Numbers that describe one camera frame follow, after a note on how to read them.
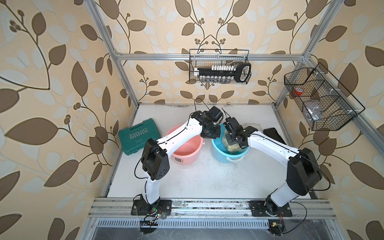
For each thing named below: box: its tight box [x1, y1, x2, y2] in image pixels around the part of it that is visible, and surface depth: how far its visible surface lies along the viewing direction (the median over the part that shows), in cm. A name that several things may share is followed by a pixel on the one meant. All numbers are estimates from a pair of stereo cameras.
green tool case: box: [118, 118, 161, 156], surface depth 101 cm
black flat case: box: [263, 127, 287, 145], surface depth 104 cm
